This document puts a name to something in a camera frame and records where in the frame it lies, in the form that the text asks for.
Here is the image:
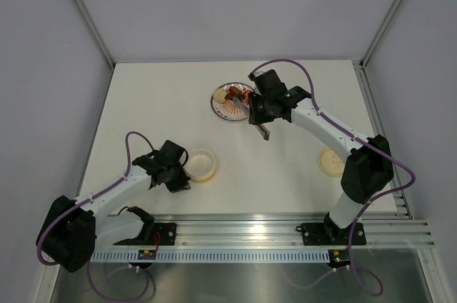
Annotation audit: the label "metal food tongs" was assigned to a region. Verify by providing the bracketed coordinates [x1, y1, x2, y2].
[231, 93, 273, 141]

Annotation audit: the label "round beige lunch box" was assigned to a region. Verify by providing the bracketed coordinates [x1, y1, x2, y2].
[184, 149, 217, 182]

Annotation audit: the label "brown sausage piece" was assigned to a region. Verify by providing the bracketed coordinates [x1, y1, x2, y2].
[225, 86, 244, 100]

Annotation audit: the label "round beige box lid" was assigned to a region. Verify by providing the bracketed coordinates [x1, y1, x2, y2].
[318, 148, 345, 177]

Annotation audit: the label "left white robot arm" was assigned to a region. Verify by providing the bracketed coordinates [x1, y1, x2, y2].
[36, 140, 190, 272]

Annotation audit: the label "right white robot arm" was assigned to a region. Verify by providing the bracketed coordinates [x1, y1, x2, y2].
[248, 69, 393, 244]

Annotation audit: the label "red shrimp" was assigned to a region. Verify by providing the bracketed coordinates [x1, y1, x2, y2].
[242, 90, 252, 105]

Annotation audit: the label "patterned round plate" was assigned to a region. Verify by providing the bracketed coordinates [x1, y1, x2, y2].
[210, 81, 254, 122]

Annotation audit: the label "white steamed bun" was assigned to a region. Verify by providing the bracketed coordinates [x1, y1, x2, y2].
[213, 88, 228, 104]

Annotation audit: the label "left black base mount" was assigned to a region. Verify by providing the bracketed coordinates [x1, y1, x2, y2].
[140, 222, 177, 246]

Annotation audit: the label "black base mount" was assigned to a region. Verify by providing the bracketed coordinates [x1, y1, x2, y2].
[295, 222, 367, 246]
[140, 222, 177, 246]

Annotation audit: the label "aluminium front rail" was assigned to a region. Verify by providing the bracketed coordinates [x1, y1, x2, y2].
[92, 212, 435, 250]

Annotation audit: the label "white slotted cable duct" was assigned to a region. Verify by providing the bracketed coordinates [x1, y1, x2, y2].
[91, 249, 330, 264]

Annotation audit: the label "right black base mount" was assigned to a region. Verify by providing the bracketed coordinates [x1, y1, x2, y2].
[295, 222, 367, 246]

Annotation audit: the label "right aluminium side rail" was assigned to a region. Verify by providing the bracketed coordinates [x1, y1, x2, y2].
[352, 60, 414, 219]

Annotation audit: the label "right aluminium frame post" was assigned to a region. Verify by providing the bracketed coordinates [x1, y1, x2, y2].
[359, 0, 406, 71]

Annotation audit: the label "aluminium frame post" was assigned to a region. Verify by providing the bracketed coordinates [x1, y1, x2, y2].
[359, 0, 406, 71]
[71, 0, 116, 72]

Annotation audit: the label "left aluminium frame post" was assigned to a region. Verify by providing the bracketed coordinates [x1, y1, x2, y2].
[71, 0, 116, 72]

